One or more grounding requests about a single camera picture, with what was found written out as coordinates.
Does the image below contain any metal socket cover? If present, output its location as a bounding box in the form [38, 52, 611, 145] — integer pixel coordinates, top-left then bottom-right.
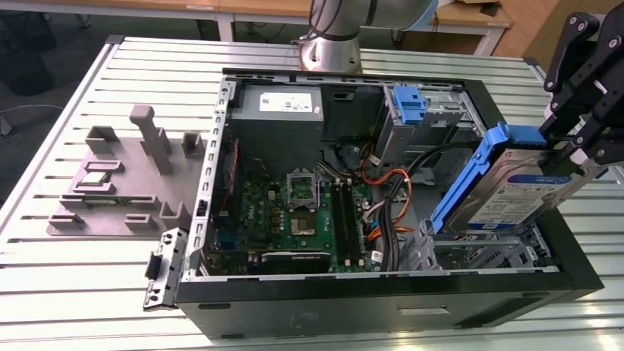
[285, 168, 321, 213]

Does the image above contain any black RAM slot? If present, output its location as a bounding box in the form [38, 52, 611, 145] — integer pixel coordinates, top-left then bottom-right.
[330, 178, 353, 267]
[342, 178, 366, 267]

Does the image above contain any silver CPU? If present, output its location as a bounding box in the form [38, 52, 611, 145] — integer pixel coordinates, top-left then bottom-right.
[79, 171, 110, 186]

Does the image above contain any metal drive cage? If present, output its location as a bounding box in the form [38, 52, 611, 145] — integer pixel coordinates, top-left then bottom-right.
[377, 83, 487, 169]

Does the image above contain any green RAM stick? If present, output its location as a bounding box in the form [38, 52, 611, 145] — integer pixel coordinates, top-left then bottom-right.
[79, 197, 142, 205]

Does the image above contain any black cable bundle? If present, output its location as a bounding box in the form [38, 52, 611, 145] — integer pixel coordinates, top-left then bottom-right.
[378, 140, 481, 271]

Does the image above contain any blue drive latch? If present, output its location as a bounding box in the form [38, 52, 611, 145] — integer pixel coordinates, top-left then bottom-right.
[393, 86, 427, 125]

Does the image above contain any wooden desk white frame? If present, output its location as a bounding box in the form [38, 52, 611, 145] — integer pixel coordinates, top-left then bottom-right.
[0, 0, 515, 56]

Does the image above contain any CPU socket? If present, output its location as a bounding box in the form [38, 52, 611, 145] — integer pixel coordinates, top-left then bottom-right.
[289, 214, 318, 238]

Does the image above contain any grey power supply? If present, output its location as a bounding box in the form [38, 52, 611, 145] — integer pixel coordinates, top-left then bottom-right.
[227, 86, 325, 180]

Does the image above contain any hard disk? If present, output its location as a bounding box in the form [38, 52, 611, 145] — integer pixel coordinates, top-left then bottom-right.
[429, 122, 603, 235]

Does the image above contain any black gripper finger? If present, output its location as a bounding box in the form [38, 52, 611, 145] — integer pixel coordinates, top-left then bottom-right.
[538, 12, 624, 143]
[542, 50, 624, 176]

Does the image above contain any black PC case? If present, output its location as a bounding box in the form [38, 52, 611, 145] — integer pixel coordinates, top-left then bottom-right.
[139, 67, 605, 339]

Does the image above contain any black office chair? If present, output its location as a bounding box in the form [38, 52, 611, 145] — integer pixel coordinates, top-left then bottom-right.
[0, 10, 54, 96]

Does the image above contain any black graphics card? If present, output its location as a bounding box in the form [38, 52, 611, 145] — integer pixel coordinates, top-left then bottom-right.
[245, 250, 331, 275]

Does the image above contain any orange wire bundle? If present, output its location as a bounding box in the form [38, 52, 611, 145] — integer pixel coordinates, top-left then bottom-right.
[359, 167, 415, 235]

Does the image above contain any metal disk bay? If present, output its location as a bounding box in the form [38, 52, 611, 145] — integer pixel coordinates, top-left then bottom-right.
[413, 219, 551, 271]

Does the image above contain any grey parts rack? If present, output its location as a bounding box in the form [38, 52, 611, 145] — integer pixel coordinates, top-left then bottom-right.
[45, 104, 210, 237]

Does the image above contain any green motherboard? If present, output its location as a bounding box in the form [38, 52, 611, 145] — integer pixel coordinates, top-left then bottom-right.
[203, 171, 386, 275]

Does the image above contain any metal card retainer bracket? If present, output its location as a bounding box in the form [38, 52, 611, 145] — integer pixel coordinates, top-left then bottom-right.
[142, 226, 190, 312]

